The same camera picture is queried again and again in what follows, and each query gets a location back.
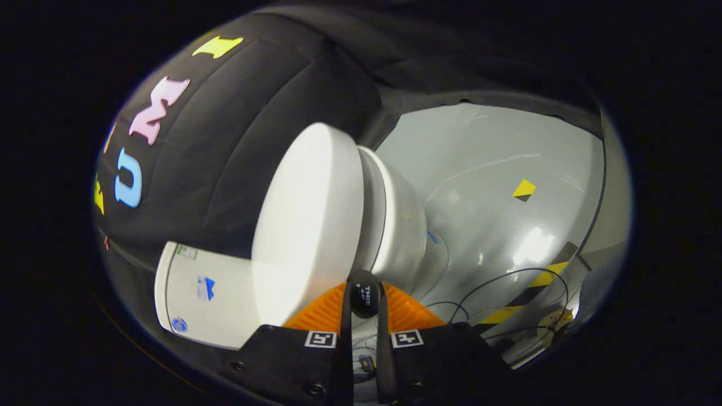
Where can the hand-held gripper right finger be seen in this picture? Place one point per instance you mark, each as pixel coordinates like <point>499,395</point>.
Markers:
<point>384,349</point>

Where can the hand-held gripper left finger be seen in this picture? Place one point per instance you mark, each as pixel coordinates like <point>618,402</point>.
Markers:
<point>345,344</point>

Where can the white toilet tank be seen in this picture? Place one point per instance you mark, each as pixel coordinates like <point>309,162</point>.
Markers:
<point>225,304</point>

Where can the yellow black striped floor tape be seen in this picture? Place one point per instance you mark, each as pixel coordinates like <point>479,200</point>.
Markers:
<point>544,277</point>

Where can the yellow black tape square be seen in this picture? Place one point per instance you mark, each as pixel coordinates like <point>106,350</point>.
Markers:
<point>524,189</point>

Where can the black backdrop cloth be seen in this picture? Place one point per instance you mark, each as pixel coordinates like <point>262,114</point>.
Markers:
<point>237,141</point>

